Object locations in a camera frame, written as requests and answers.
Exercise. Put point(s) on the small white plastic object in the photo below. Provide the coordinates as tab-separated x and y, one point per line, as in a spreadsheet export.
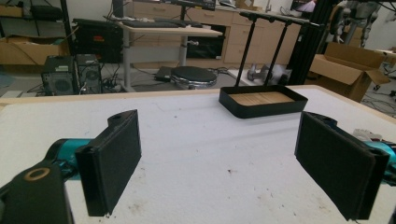
367	134

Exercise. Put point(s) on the grey humanoid robot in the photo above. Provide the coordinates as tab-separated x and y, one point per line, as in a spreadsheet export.
355	15

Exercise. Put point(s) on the small black computer tower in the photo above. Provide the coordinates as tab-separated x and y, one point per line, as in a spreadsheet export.
89	74

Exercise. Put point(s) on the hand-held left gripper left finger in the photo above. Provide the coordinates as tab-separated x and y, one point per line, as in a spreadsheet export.
115	158

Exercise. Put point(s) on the black equipment case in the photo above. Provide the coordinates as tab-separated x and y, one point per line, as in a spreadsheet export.
98	40

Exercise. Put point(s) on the flat black device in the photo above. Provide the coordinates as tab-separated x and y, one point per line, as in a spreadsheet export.
163	74

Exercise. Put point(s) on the black bag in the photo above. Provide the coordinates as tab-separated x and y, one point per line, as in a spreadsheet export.
46	13

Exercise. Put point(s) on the grey machine part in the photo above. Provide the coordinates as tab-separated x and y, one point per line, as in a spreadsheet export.
264	73

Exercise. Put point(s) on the wooden standing desk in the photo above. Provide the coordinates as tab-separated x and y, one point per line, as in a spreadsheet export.
174	31

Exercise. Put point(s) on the large black computer tower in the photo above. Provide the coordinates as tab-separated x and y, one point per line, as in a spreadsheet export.
59	77

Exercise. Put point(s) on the black stand with wooden-bottomed tray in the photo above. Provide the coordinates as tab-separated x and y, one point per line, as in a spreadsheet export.
264	107

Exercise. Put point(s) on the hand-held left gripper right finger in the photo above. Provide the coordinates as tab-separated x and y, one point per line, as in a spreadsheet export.
336	165

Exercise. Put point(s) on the black metal column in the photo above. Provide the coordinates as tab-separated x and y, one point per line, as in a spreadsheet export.
306	53

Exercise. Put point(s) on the black monitor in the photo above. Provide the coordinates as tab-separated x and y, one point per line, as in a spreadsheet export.
193	3

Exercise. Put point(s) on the open cardboard box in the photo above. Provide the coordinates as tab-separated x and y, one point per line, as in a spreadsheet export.
345	71

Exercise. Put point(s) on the black keyboard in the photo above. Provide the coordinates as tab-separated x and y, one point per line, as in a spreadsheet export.
149	23

